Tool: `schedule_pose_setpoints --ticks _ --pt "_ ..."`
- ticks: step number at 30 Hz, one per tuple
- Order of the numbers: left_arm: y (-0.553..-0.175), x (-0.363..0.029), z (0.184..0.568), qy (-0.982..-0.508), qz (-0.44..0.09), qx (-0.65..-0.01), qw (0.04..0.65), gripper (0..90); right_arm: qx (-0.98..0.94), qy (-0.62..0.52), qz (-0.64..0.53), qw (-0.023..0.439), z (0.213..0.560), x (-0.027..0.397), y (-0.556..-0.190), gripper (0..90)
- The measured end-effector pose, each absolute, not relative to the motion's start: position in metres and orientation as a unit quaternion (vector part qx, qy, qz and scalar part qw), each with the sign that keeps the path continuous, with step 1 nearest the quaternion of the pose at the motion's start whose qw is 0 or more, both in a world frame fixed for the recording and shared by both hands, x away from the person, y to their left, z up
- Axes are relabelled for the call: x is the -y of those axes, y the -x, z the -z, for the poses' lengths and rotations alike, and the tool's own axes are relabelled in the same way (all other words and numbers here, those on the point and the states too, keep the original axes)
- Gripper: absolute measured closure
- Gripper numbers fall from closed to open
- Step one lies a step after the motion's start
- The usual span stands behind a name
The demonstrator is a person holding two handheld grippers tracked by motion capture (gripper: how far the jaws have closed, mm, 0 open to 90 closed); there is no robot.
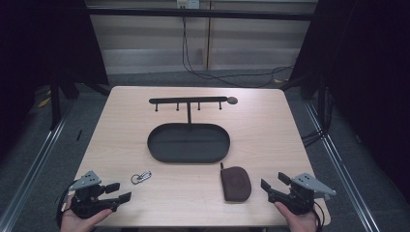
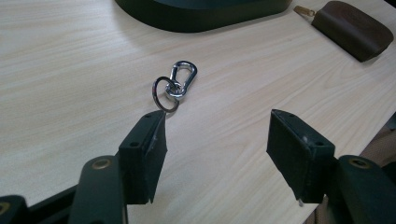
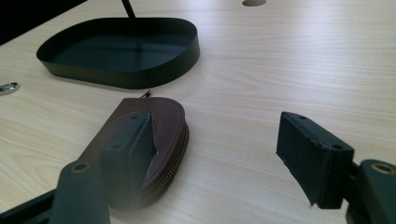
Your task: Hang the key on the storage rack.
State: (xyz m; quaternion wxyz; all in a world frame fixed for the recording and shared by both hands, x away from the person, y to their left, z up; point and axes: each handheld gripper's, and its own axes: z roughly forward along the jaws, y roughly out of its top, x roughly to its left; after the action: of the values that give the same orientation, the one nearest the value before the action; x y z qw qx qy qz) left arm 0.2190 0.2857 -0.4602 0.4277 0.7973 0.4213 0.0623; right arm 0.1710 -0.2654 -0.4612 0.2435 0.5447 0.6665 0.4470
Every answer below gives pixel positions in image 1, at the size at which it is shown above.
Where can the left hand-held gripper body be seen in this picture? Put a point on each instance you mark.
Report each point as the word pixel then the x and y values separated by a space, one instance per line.
pixel 84 201

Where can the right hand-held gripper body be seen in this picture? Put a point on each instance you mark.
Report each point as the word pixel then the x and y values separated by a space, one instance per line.
pixel 298 199

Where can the brown zip pouch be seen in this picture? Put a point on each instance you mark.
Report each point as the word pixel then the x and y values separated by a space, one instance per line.
pixel 236 185

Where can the black tray with hook rack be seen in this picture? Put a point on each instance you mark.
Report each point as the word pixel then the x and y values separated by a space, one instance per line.
pixel 188 145

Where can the person's right hand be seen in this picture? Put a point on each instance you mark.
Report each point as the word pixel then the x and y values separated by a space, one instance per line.
pixel 299 222

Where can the person's left hand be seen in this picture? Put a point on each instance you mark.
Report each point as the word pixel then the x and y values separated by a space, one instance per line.
pixel 77 224

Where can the small black floor piece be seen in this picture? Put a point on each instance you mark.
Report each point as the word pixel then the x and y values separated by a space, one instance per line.
pixel 79 135

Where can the black stand leg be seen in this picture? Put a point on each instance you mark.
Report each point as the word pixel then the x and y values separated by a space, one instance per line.
pixel 55 106

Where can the black curtain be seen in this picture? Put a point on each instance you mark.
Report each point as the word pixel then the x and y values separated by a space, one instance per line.
pixel 370 64
pixel 42 42

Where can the metal floor rail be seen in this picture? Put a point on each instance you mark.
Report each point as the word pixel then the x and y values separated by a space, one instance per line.
pixel 341 174
pixel 30 174

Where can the black horizontal frame bar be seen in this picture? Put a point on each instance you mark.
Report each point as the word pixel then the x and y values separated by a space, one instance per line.
pixel 199 13

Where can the white wall socket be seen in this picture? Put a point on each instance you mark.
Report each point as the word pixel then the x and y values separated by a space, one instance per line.
pixel 188 3

